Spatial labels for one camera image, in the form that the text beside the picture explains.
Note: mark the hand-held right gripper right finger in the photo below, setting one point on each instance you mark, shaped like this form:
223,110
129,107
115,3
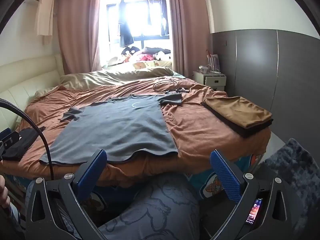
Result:
225,177

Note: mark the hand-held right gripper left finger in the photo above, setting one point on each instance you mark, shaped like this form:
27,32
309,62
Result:
92,176

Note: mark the grey t-shirt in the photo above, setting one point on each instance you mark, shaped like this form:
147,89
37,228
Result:
120,125

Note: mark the pile of colourful clothes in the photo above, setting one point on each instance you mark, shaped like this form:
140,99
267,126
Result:
155,53

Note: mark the person's left hand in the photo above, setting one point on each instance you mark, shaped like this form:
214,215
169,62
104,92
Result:
3,192

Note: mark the black garment with paw print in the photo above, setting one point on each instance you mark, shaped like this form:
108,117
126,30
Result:
25,142

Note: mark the cartoon print bedsheet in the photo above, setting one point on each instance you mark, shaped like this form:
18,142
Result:
203,188

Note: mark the smartphone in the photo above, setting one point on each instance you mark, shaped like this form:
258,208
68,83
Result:
253,211

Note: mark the folded black garment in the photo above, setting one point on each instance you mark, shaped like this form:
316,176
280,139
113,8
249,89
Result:
240,131

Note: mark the orange-brown blanket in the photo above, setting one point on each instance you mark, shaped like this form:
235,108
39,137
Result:
200,122

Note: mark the cream padded headboard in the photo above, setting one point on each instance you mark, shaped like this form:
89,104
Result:
25,80

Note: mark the folded tan shirt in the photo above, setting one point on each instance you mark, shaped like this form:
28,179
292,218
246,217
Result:
240,112

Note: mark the person's leg in printed pants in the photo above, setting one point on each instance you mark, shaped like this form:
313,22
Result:
155,205

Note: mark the grey fuzzy rug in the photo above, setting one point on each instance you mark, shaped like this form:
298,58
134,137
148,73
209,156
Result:
295,165

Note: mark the white nightstand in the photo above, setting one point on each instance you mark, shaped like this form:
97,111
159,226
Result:
215,80

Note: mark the beige duvet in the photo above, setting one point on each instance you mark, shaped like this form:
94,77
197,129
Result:
112,76

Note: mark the white power strip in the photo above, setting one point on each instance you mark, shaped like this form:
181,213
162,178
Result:
217,72

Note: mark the small white device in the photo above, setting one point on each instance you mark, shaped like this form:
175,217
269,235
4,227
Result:
203,68

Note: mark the mint green sheet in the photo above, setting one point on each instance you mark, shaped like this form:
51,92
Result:
178,74

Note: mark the grey wardrobe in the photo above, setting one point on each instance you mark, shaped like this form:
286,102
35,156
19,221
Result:
250,62

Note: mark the striped gift bag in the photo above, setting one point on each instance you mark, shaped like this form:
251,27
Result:
213,60

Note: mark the bear print pillow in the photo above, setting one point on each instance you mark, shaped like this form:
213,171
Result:
145,65

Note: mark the black plush toy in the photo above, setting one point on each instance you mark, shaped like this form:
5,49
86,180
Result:
128,51

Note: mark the pink curtain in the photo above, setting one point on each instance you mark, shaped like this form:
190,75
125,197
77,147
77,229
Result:
77,30
190,30

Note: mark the beige hanging cloth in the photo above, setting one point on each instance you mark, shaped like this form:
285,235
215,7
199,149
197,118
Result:
45,12

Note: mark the hanging dark garment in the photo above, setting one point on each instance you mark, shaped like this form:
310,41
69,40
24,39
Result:
125,30
162,17

